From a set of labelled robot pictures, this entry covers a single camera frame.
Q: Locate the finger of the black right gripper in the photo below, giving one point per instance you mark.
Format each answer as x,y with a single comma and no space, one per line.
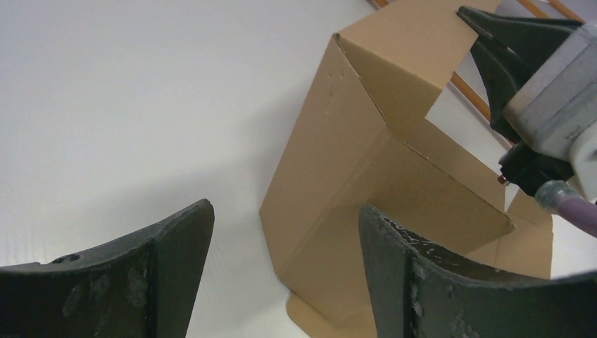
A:
508,51

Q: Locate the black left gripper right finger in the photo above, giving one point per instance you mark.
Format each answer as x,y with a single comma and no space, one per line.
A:
418,288

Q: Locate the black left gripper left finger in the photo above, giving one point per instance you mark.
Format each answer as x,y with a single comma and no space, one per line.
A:
143,284

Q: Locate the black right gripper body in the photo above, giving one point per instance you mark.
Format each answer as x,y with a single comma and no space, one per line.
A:
529,170

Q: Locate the brown cardboard box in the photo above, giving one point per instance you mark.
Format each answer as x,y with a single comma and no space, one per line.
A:
363,137

